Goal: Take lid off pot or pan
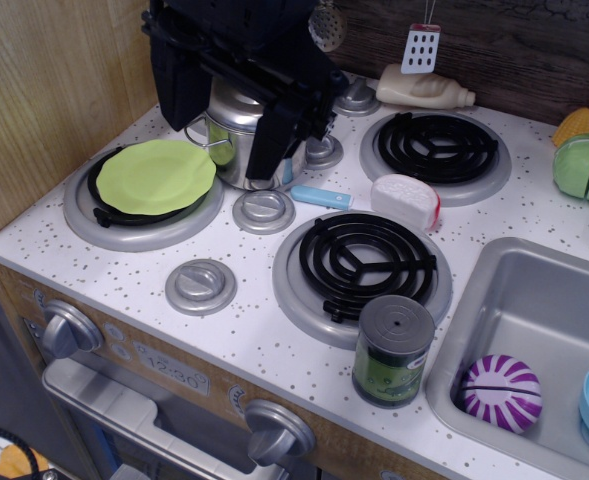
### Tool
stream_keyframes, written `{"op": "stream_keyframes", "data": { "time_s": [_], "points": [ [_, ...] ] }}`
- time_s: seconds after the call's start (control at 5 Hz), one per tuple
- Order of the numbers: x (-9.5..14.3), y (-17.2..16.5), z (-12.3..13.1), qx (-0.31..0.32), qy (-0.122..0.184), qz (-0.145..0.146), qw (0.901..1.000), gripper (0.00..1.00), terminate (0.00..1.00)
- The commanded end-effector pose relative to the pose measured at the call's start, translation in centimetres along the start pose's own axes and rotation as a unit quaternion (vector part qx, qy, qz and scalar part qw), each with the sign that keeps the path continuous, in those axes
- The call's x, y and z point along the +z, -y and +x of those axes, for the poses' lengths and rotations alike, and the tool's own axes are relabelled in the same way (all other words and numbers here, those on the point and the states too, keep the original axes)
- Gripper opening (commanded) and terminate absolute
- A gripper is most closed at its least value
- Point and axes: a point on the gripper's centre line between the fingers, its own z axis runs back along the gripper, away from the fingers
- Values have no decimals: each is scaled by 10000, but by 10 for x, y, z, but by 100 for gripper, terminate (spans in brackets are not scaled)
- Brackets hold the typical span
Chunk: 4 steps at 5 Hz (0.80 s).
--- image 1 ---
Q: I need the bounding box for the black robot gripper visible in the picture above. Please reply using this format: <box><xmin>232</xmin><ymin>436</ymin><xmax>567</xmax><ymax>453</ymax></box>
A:
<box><xmin>141</xmin><ymin>1</ymin><xmax>348</xmax><ymax>180</ymax></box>

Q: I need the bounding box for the steel pot lid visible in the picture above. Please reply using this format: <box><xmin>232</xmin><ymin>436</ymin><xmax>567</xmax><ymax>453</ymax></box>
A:
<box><xmin>206</xmin><ymin>78</ymin><xmax>263</xmax><ymax>132</ymax></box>

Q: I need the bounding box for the stainless steel pot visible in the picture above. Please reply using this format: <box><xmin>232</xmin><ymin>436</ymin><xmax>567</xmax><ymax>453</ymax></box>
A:
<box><xmin>184</xmin><ymin>109</ymin><xmax>306</xmax><ymax>190</ymax></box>

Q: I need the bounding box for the grey stovetop knob by pot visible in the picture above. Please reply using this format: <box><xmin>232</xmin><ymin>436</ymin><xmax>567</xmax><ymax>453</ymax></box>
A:
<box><xmin>305</xmin><ymin>135</ymin><xmax>344</xmax><ymax>170</ymax></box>

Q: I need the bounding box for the green plastic plate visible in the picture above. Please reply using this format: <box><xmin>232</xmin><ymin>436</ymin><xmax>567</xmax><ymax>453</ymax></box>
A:
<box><xmin>95</xmin><ymin>140</ymin><xmax>216</xmax><ymax>216</ymax></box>

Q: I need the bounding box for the grey stovetop knob middle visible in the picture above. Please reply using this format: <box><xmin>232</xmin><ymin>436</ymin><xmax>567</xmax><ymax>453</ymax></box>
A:
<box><xmin>232</xmin><ymin>190</ymin><xmax>296</xmax><ymax>235</ymax></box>

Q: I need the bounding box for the light blue toy knife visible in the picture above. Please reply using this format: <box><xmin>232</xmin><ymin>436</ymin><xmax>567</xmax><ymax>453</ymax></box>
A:
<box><xmin>290</xmin><ymin>185</ymin><xmax>353</xmax><ymax>210</ymax></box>

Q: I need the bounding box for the silver perforated toy ladle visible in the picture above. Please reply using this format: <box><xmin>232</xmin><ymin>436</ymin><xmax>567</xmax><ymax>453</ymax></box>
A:
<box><xmin>308</xmin><ymin>1</ymin><xmax>347</xmax><ymax>53</ymax></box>

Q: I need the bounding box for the grey stovetop knob back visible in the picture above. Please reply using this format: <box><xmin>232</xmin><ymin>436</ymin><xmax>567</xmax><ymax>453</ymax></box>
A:
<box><xmin>333</xmin><ymin>77</ymin><xmax>381</xmax><ymax>117</ymax></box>

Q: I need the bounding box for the grey stovetop knob front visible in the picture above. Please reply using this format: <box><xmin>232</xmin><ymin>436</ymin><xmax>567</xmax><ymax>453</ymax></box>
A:
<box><xmin>165</xmin><ymin>259</ymin><xmax>237</xmax><ymax>316</ymax></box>

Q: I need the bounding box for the cream plastic toy bottle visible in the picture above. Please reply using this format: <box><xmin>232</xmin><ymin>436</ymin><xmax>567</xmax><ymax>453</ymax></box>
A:
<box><xmin>376</xmin><ymin>64</ymin><xmax>476</xmax><ymax>110</ymax></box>

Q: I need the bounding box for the white slotted toy spatula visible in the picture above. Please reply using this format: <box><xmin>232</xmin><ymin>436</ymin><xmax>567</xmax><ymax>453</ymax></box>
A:
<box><xmin>400</xmin><ymin>23</ymin><xmax>441</xmax><ymax>74</ymax></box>

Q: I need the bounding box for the black back right burner coil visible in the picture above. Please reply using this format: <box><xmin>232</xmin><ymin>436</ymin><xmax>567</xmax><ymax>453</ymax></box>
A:
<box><xmin>377</xmin><ymin>113</ymin><xmax>498</xmax><ymax>185</ymax></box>

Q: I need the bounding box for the white toy cheese wedge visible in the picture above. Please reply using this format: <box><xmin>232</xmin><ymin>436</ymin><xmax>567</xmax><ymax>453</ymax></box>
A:
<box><xmin>370</xmin><ymin>174</ymin><xmax>441</xmax><ymax>231</ymax></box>

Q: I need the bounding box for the grey oven knob left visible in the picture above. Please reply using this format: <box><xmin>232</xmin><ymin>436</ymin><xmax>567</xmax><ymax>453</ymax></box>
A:
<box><xmin>43</xmin><ymin>300</ymin><xmax>104</xmax><ymax>359</ymax></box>

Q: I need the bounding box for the grey oven knob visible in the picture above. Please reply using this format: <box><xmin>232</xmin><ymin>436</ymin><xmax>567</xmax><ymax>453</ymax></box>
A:
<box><xmin>245</xmin><ymin>399</ymin><xmax>316</xmax><ymax>467</ymax></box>
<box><xmin>43</xmin><ymin>300</ymin><xmax>104</xmax><ymax>359</ymax></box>

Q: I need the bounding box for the green labelled toy can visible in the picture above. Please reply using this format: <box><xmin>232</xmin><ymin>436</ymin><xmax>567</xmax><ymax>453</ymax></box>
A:
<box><xmin>352</xmin><ymin>295</ymin><xmax>435</xmax><ymax>409</ymax></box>

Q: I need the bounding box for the grey oven knob right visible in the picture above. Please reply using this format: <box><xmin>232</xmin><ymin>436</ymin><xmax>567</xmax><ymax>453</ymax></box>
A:
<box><xmin>245</xmin><ymin>399</ymin><xmax>316</xmax><ymax>467</ymax></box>

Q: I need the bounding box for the yellow toy corn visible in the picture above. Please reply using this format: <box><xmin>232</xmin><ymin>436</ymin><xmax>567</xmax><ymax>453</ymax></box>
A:
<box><xmin>552</xmin><ymin>107</ymin><xmax>589</xmax><ymax>147</ymax></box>

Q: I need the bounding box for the green toy cabbage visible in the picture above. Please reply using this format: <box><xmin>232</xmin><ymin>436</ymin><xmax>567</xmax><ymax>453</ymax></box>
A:
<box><xmin>553</xmin><ymin>134</ymin><xmax>589</xmax><ymax>200</ymax></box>

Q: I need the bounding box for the silver toy sink basin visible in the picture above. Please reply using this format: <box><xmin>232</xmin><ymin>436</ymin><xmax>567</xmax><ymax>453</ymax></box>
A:
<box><xmin>426</xmin><ymin>238</ymin><xmax>589</xmax><ymax>479</ymax></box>

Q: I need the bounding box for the purple white striped toy onion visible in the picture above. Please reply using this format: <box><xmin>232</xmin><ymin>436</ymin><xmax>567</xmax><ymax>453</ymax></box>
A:
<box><xmin>460</xmin><ymin>354</ymin><xmax>543</xmax><ymax>434</ymax></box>

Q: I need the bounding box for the yellow object on floor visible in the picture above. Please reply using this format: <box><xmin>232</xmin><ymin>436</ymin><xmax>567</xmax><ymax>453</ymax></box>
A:
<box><xmin>0</xmin><ymin>445</ymin><xmax>32</xmax><ymax>479</ymax></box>

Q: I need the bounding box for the silver oven door handle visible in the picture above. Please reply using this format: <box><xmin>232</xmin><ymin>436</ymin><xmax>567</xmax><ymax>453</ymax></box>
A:
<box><xmin>43</xmin><ymin>359</ymin><xmax>289</xmax><ymax>479</ymax></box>

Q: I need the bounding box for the black cable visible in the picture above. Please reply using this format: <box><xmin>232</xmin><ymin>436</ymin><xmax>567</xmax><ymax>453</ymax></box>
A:
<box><xmin>0</xmin><ymin>423</ymin><xmax>45</xmax><ymax>475</ymax></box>

